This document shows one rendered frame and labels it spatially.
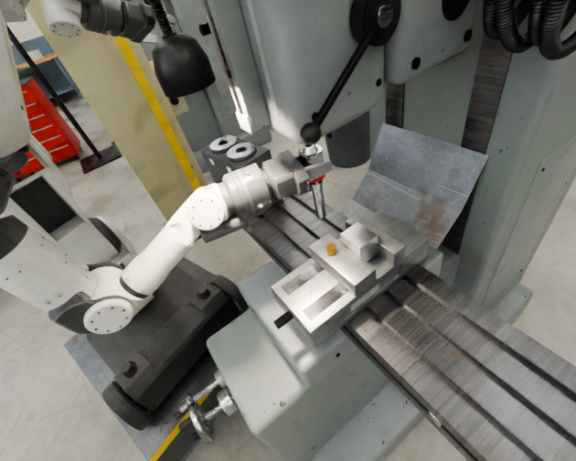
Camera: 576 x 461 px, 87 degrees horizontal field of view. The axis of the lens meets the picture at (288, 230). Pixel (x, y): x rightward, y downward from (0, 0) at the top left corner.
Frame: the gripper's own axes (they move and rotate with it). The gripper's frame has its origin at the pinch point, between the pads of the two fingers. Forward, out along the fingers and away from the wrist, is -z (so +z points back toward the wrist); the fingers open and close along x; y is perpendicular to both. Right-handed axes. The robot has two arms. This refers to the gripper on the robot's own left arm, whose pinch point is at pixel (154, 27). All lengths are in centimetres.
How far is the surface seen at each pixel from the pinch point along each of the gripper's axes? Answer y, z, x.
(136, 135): 3, -47, -119
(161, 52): -33, 31, 46
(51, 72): 324, -214, -752
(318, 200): -56, -2, 41
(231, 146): -35.3, -11.7, 6.6
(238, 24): -30, 22, 50
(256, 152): -39.1, -13.0, 15.1
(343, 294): -75, 3, 46
